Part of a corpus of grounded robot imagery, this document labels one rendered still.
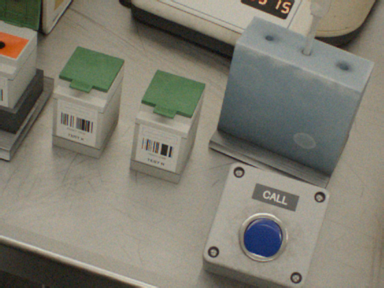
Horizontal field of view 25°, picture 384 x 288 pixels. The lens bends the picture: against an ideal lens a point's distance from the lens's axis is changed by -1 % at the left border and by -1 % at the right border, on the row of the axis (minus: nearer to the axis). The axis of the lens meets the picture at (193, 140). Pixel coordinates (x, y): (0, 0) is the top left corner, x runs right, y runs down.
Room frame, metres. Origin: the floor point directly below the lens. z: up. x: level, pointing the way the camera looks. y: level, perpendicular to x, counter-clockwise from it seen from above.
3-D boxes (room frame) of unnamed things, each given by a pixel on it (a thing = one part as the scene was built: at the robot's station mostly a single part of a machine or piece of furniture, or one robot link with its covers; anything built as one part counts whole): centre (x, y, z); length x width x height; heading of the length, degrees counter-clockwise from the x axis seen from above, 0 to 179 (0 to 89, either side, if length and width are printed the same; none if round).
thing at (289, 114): (0.51, -0.07, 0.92); 0.10 x 0.07 x 0.10; 74
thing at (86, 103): (0.48, 0.09, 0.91); 0.05 x 0.04 x 0.07; 172
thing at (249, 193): (0.40, -0.06, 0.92); 0.13 x 0.07 x 0.08; 172
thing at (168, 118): (0.48, 0.02, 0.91); 0.05 x 0.04 x 0.07; 172
